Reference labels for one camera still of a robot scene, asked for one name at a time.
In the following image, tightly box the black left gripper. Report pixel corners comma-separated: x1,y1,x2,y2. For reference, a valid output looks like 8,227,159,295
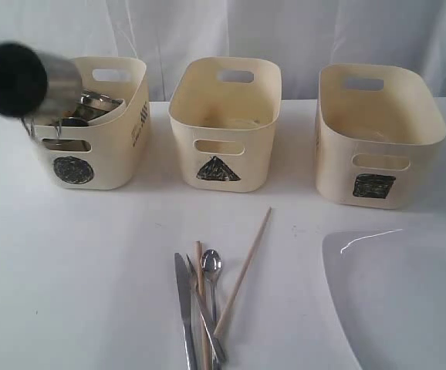
0,42,48,116

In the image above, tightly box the large shiny steel bowl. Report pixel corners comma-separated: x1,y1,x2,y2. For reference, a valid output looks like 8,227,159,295
73,89,123,121

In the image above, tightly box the steel table knife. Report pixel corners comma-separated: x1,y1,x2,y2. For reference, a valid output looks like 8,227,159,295
174,253,198,370

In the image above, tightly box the long light wooden chopstick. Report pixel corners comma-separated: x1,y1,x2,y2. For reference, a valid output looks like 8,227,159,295
214,207,272,338

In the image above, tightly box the small matte steel cup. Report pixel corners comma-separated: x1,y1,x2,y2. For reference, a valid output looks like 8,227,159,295
36,52,83,119

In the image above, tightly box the white ceramic bowl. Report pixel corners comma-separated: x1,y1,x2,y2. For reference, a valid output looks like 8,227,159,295
88,99,127,126

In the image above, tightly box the cream bin circle mark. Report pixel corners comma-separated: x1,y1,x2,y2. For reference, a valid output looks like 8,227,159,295
32,56,150,190

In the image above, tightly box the cream bin triangle mark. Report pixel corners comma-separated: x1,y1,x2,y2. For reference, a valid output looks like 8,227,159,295
168,57,282,193

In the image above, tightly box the white curtain backdrop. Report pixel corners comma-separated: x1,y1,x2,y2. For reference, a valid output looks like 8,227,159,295
0,0,446,101

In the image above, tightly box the cream bin square mark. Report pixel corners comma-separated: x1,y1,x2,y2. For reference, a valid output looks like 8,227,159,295
315,64,446,209

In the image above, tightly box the white square ceramic plate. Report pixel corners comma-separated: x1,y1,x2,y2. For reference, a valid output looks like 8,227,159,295
322,228,446,369

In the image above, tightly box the steel long-handled spoon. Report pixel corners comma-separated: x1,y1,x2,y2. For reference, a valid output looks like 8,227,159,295
200,249,223,370

